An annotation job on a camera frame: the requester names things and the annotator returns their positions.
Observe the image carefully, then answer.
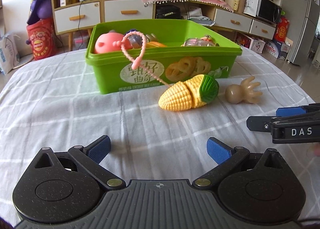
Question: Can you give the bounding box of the clear capsule pink cap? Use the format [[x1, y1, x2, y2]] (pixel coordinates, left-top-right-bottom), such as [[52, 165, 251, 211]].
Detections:
[[182, 38, 214, 47]]

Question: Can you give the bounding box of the pink rubber pig toy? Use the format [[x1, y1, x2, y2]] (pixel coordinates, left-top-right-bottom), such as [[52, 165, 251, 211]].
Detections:
[[94, 31, 147, 70]]

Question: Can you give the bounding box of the purple plastic grapes toy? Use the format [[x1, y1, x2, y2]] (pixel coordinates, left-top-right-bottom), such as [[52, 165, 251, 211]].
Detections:
[[124, 29, 142, 44]]

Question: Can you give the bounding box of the beige rubber octopus toy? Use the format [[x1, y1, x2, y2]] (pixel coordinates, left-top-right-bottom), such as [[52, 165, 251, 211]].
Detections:
[[225, 76, 263, 104]]

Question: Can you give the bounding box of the grey checked tablecloth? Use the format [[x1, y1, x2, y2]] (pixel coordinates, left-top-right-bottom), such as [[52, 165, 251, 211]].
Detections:
[[1, 50, 319, 225]]

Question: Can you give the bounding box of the yellow plastic corn toy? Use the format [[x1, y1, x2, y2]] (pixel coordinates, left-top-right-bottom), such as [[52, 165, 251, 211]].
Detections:
[[158, 74, 219, 111]]

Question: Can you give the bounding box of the green plastic storage box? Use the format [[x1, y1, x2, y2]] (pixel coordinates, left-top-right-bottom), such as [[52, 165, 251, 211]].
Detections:
[[86, 19, 242, 94]]

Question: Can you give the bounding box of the low white drawer unit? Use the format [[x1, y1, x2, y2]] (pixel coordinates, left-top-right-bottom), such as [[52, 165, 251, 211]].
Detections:
[[213, 9, 276, 40]]

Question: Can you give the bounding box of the silver refrigerator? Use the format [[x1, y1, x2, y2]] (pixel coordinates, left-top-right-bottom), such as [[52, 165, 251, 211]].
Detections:
[[282, 0, 319, 66]]

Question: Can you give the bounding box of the white paper shopping bag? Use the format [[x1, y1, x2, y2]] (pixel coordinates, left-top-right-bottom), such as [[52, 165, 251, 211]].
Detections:
[[0, 34, 20, 75]]

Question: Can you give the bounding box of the red printed bucket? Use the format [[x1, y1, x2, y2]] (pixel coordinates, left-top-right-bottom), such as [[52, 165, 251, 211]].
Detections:
[[27, 18, 56, 60]]

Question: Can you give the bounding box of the black bag on shelf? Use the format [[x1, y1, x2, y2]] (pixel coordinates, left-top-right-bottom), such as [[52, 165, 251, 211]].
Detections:
[[155, 5, 182, 20]]

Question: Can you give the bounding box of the wooden cabinet with drawers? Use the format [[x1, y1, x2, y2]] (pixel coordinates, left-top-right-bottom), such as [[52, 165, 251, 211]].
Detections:
[[51, 0, 155, 51]]

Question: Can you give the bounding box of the purple plush toy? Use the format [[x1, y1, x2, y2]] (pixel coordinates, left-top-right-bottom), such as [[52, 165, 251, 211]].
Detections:
[[27, 0, 53, 25]]

